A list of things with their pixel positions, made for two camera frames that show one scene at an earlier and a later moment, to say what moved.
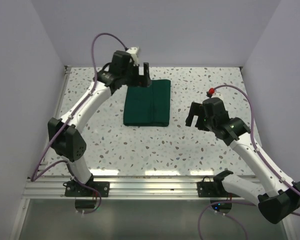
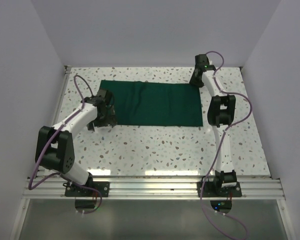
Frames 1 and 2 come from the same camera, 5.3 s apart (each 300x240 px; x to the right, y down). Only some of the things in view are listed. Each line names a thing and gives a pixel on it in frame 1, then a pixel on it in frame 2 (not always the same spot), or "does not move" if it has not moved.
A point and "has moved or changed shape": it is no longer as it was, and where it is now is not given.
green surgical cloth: (148, 106) has moved or changed shape
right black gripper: (195, 110) to (193, 81)
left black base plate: (73, 189) does not move
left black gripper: (136, 82) to (110, 120)
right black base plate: (208, 189) does not move
